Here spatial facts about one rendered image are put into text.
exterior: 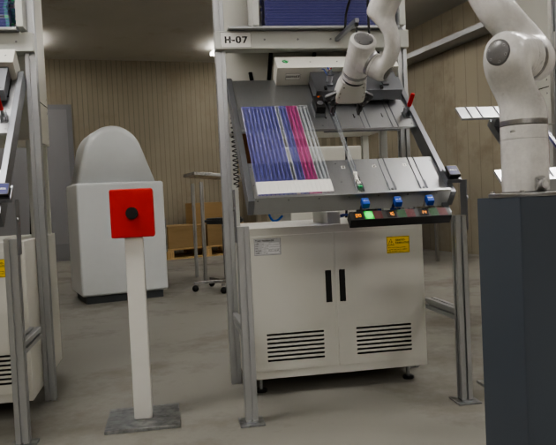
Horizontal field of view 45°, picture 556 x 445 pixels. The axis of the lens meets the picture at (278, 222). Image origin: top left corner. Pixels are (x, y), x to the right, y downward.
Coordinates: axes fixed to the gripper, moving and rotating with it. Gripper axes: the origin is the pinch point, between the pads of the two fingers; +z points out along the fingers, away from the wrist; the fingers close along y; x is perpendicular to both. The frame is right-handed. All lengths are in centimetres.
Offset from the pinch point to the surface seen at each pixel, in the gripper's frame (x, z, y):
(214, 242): -342, 587, 3
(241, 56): -52, 19, 30
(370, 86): -21.0, 8.7, -15.6
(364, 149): -38, 65, -29
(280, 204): 35.1, 5.8, 27.6
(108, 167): -179, 235, 106
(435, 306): 54, 49, -33
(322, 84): -23.4, 9.1, 2.6
